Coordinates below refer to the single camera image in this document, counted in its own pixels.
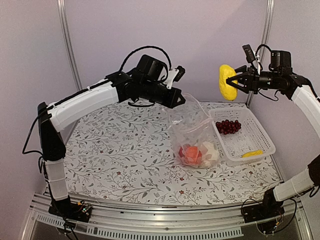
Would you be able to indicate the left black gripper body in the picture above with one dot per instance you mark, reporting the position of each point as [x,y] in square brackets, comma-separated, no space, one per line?
[150,92]

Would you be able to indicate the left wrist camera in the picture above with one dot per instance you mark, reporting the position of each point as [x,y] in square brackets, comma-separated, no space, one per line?
[174,75]

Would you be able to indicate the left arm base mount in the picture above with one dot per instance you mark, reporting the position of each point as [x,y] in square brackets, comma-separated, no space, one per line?
[79,211]

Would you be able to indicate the clear zip top bag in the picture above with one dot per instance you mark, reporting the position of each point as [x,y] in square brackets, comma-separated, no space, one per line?
[190,124]

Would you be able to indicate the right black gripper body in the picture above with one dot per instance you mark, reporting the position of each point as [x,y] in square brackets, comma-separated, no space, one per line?
[255,84]

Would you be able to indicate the white cauliflower toy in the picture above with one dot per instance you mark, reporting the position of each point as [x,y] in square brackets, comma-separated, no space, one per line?
[210,154]

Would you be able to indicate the aluminium front rail frame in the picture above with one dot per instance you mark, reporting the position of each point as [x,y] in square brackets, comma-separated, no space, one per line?
[116,220]

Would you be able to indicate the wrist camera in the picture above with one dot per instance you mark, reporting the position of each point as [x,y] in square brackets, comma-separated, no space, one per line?
[174,75]
[252,58]

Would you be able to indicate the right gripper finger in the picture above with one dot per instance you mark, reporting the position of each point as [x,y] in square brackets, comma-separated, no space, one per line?
[241,70]
[238,83]

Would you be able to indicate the yellow banana toy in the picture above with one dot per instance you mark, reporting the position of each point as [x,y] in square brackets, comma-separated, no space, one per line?
[252,153]

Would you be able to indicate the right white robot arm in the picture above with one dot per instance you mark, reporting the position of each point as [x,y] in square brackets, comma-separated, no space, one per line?
[299,90]

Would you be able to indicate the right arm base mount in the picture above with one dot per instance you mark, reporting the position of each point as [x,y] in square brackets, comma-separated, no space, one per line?
[252,211]

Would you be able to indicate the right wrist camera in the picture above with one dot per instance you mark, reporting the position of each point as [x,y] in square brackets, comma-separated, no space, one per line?
[252,58]

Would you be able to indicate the red bell pepper toy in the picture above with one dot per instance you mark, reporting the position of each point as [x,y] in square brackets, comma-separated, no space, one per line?
[181,152]

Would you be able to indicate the orange pumpkin toy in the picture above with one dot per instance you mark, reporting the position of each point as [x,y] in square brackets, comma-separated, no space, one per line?
[191,155]

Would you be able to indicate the left aluminium corner post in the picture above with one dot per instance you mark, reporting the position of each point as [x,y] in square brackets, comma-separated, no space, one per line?
[61,6]

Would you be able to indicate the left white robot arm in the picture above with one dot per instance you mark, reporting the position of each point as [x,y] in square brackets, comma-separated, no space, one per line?
[55,117]

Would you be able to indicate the floral patterned table mat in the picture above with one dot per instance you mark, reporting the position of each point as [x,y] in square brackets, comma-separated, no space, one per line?
[124,153]

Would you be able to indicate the dark red grapes toy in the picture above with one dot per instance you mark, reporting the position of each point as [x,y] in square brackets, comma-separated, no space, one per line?
[226,127]

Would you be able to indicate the white perforated plastic basket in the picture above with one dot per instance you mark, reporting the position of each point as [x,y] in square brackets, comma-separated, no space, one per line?
[251,137]

